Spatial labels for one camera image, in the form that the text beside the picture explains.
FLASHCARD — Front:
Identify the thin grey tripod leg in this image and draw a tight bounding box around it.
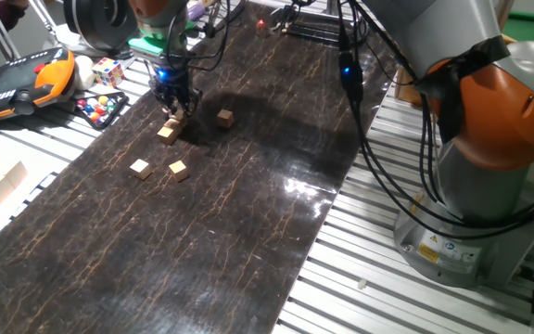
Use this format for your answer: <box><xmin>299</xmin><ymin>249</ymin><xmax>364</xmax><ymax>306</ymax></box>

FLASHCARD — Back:
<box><xmin>30</xmin><ymin>0</ymin><xmax>60</xmax><ymax>43</ymax></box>

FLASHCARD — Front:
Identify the black filament spool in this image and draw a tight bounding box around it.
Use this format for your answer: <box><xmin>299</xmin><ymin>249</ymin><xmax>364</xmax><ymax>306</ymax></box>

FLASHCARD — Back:
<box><xmin>62</xmin><ymin>0</ymin><xmax>141</xmax><ymax>51</ymax></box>

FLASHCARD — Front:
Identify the green felt toy table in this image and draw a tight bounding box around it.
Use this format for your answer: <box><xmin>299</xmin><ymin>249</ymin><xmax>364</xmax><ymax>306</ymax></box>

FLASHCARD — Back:
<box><xmin>502</xmin><ymin>11</ymin><xmax>534</xmax><ymax>45</ymax></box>

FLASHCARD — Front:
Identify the rubik's cube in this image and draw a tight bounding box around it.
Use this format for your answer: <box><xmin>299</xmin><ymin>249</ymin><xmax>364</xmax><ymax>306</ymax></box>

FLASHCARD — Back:
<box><xmin>91</xmin><ymin>57</ymin><xmax>126</xmax><ymax>88</ymax></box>

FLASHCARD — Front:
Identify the orange black teach pendant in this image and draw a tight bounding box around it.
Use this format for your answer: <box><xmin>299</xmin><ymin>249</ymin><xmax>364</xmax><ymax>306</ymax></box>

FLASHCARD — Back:
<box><xmin>0</xmin><ymin>47</ymin><xmax>77</xmax><ymax>122</ymax></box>

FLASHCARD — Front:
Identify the purple item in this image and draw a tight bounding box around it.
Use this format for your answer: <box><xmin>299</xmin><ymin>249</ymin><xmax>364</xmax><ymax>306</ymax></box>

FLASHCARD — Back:
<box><xmin>186</xmin><ymin>0</ymin><xmax>208</xmax><ymax>20</ymax></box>

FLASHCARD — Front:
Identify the black triangular ball tray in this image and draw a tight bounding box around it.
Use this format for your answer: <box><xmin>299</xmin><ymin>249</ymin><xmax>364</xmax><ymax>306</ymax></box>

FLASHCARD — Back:
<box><xmin>72</xmin><ymin>91</ymin><xmax>130</xmax><ymax>130</ymax></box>

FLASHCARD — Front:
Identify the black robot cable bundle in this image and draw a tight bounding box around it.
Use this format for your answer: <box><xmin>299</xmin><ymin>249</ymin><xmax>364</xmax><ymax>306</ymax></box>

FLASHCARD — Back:
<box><xmin>162</xmin><ymin>0</ymin><xmax>534</xmax><ymax>240</ymax></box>

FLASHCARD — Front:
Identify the light wooden block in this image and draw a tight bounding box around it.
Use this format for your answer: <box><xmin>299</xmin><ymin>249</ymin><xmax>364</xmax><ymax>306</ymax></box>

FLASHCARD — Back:
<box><xmin>394</xmin><ymin>67</ymin><xmax>424</xmax><ymax>106</ymax></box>

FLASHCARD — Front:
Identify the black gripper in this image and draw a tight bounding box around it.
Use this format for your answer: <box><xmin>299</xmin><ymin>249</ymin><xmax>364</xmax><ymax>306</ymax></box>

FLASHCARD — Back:
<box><xmin>148</xmin><ymin>55</ymin><xmax>203</xmax><ymax>122</ymax></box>

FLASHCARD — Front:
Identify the black rectangular tray frame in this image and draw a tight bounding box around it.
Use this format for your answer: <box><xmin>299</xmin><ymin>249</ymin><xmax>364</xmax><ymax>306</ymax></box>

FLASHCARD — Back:
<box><xmin>271</xmin><ymin>4</ymin><xmax>342</xmax><ymax>46</ymax></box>

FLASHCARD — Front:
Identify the large wooden block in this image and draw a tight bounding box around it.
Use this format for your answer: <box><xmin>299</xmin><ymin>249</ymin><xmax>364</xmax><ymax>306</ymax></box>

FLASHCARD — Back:
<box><xmin>0</xmin><ymin>175</ymin><xmax>17</xmax><ymax>206</ymax></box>
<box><xmin>3</xmin><ymin>161</ymin><xmax>30</xmax><ymax>190</ymax></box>

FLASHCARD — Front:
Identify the black adapter with blue light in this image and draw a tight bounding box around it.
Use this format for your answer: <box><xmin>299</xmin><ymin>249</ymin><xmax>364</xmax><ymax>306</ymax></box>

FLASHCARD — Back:
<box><xmin>338</xmin><ymin>50</ymin><xmax>365</xmax><ymax>103</ymax></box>

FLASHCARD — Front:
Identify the small board with red light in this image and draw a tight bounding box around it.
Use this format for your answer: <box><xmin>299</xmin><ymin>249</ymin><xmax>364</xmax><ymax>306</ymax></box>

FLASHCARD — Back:
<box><xmin>252</xmin><ymin>17</ymin><xmax>273</xmax><ymax>38</ymax></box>

